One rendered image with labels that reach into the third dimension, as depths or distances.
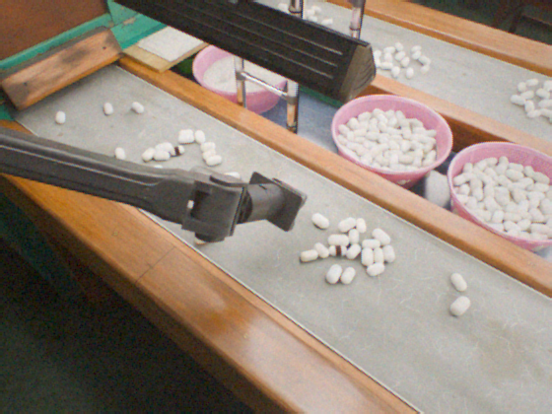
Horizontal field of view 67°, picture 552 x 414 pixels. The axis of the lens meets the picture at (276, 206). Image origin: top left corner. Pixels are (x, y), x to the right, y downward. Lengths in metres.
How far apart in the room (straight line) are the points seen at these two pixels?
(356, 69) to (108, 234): 0.52
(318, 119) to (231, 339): 0.67
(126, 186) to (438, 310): 0.53
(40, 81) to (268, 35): 0.65
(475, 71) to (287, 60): 0.79
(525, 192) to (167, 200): 0.74
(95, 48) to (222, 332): 0.79
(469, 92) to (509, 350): 0.69
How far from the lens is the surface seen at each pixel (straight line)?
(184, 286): 0.73
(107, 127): 1.09
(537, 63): 1.38
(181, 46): 1.26
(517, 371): 0.77
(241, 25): 0.67
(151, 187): 0.54
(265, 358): 0.66
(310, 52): 0.60
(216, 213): 0.54
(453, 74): 1.29
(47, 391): 1.61
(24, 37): 1.17
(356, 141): 0.99
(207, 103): 1.06
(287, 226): 0.69
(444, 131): 1.05
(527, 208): 0.98
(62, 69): 1.16
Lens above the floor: 1.39
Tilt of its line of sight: 50 degrees down
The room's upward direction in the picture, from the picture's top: straight up
